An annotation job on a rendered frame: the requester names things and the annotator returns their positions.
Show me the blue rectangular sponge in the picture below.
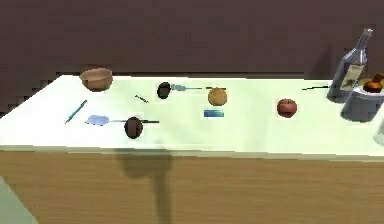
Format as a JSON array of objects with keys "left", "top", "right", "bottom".
[{"left": 203, "top": 109, "right": 225, "bottom": 119}]

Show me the grey-blue spoon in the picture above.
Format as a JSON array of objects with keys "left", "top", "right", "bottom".
[{"left": 170, "top": 84, "right": 203, "bottom": 93}]

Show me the small black egg-shaped lump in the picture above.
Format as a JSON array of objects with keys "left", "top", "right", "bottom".
[{"left": 156, "top": 81, "right": 172, "bottom": 100}]

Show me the dark brown egg-shaped lump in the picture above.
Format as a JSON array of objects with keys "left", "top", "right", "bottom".
[{"left": 123, "top": 116, "right": 144, "bottom": 140}]

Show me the wooden counter with pale top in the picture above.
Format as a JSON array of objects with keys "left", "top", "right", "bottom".
[{"left": 0, "top": 74, "right": 384, "bottom": 224}]

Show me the red apple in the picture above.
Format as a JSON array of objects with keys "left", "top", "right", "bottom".
[{"left": 276, "top": 98, "right": 298, "bottom": 119}]

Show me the brown bowl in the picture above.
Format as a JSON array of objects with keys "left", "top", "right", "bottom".
[{"left": 79, "top": 67, "right": 114, "bottom": 93}]

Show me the teal pencil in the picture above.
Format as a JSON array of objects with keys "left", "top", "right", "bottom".
[{"left": 64, "top": 99, "right": 88, "bottom": 125}]

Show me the thin black knife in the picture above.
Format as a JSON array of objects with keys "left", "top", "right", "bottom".
[{"left": 301, "top": 85, "right": 331, "bottom": 91}]

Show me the grey glass bottle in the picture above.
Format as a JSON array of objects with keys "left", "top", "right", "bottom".
[{"left": 326, "top": 28, "right": 374, "bottom": 104}]

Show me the orange-brown round fruit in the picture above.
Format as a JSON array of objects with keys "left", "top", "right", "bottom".
[{"left": 362, "top": 73, "right": 384, "bottom": 94}]

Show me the clear glass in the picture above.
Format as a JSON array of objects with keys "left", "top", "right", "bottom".
[{"left": 373, "top": 117, "right": 384, "bottom": 146}]

